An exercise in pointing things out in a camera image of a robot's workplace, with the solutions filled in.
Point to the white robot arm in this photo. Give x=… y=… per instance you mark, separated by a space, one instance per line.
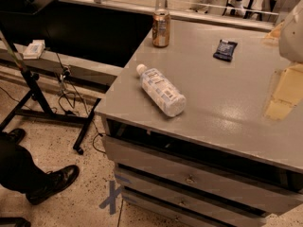
x=290 y=35

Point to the black trouser leg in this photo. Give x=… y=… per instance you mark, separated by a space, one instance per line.
x=17 y=169

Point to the black metal stand frame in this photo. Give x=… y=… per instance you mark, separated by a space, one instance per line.
x=36 y=93

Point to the small white box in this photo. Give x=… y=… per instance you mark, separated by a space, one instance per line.
x=34 y=50

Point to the dark blue snack bar wrapper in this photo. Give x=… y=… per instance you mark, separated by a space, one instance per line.
x=225 y=50

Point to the grey drawer cabinet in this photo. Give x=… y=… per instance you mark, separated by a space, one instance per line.
x=220 y=162

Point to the black leather shoe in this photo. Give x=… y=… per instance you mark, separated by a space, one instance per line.
x=59 y=181

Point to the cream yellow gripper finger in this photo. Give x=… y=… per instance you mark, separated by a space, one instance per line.
x=288 y=92

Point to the gold soda can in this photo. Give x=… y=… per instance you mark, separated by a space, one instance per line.
x=161 y=28

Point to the clear plastic water bottle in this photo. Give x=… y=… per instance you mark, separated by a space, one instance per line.
x=165 y=95

